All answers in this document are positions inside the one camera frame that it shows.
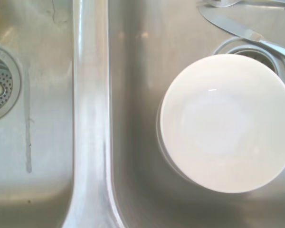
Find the stainless steel double sink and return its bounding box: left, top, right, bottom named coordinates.
left=0, top=0, right=285, bottom=228

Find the white ceramic bowl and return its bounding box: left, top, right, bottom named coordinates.
left=159, top=54, right=285, bottom=193

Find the silver table knife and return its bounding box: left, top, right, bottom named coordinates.
left=198, top=6, right=285, bottom=60

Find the open metal sink drain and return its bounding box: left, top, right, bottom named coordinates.
left=214, top=37, right=285, bottom=89

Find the perforated metal sink strainer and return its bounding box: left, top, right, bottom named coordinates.
left=0, top=44, right=22, bottom=123

